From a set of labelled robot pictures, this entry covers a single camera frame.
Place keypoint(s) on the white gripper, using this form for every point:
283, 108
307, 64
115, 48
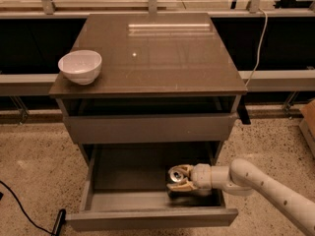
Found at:
201, 176

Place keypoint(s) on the Red Bull can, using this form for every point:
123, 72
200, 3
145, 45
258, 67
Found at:
175, 179

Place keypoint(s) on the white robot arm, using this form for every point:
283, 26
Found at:
241, 178

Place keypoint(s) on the top drawer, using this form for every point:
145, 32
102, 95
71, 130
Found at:
149, 129

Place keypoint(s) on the open middle drawer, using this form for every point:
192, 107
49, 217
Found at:
125, 188

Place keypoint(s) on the grey drawer cabinet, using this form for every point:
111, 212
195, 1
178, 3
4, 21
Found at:
169, 64

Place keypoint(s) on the cardboard box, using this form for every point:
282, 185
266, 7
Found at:
307, 125

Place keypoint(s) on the black floor device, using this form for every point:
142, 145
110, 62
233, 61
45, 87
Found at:
60, 220

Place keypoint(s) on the white ceramic bowl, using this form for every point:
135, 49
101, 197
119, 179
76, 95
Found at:
81, 67

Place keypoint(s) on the metal railing frame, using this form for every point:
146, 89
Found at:
147, 4

